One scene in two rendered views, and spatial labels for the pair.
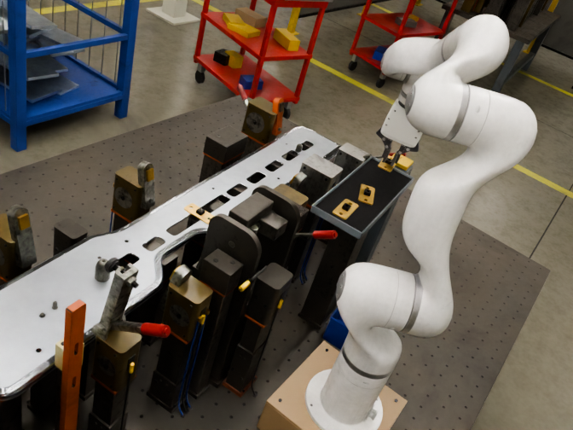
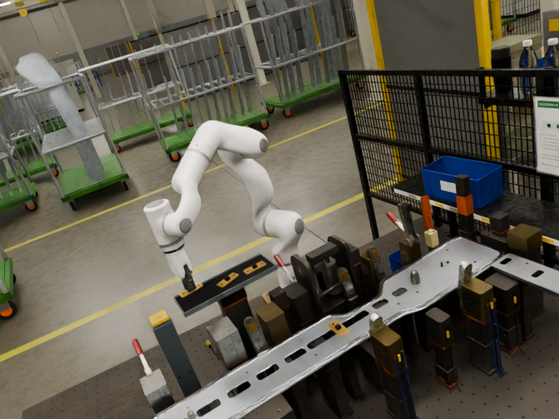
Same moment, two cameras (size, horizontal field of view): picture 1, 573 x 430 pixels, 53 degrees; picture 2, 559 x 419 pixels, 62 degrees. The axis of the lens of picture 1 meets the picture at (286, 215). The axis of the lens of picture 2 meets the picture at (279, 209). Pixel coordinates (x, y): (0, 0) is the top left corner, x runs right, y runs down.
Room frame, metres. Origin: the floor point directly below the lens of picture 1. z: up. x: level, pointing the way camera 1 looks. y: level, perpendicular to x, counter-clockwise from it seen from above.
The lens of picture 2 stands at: (2.09, 1.09, 2.02)
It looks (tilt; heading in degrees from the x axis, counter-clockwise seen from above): 23 degrees down; 228
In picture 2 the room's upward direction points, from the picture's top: 17 degrees counter-clockwise
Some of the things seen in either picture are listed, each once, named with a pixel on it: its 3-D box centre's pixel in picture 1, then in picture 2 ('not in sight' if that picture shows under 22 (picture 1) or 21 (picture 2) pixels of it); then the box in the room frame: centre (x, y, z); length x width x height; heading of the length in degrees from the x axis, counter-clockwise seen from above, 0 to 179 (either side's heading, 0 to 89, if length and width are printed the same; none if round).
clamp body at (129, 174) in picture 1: (124, 226); (397, 380); (1.20, 0.41, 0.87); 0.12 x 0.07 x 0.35; 69
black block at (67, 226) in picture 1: (64, 270); (446, 352); (1.00, 0.48, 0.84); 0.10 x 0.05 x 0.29; 69
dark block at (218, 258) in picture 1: (206, 328); (358, 293); (0.90, 0.09, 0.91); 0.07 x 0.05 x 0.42; 69
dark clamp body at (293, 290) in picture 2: not in sight; (304, 329); (1.15, 0.00, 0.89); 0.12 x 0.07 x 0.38; 69
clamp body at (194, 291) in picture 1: (182, 351); (374, 292); (0.85, 0.13, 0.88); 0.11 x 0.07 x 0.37; 69
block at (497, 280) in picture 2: not in sight; (507, 316); (0.76, 0.60, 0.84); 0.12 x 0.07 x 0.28; 69
